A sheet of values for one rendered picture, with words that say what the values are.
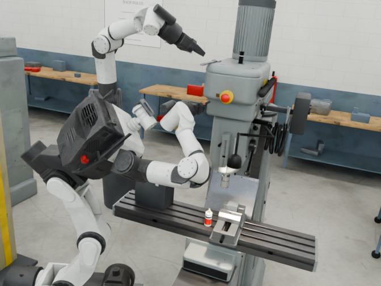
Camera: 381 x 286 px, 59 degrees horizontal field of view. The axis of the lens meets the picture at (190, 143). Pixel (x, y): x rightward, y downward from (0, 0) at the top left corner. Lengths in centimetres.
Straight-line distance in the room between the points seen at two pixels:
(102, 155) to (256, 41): 101
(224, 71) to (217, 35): 458
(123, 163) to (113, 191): 248
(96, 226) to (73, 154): 44
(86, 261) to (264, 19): 152
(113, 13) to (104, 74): 535
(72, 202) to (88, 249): 26
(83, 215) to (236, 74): 98
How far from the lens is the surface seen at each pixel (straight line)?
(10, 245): 328
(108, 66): 161
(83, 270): 192
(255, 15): 189
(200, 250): 202
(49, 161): 164
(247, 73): 153
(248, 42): 190
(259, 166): 226
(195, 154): 124
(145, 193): 215
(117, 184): 376
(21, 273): 210
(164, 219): 206
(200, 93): 568
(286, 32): 593
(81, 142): 143
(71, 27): 749
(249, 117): 166
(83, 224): 176
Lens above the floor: 208
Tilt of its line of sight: 20 degrees down
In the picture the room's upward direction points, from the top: 5 degrees clockwise
